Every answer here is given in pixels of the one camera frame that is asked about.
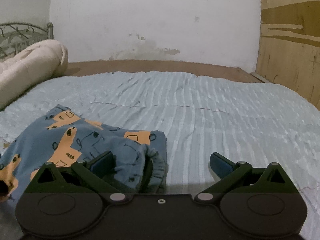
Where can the brown wooden bed frame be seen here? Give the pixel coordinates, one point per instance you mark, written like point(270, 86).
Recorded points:
point(134, 66)

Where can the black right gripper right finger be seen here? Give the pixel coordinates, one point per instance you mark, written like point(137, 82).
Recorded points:
point(243, 177)

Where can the blue pants with orange cars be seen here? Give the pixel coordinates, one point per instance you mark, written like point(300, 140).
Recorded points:
point(62, 137)

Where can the metal ornate headboard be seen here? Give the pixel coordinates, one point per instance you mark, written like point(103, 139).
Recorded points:
point(16, 36)

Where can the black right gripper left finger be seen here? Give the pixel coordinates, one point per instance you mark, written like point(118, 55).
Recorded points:
point(83, 177)

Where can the brown plywood wardrobe panel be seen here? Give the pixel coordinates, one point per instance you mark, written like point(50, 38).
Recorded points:
point(289, 46)

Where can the light blue textured bedspread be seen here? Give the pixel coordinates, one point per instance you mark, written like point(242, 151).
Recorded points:
point(255, 122)

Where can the rolled beige blanket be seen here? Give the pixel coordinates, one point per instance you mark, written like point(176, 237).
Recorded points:
point(37, 63)

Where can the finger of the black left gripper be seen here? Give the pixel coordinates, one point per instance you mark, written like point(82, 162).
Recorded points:
point(4, 190)

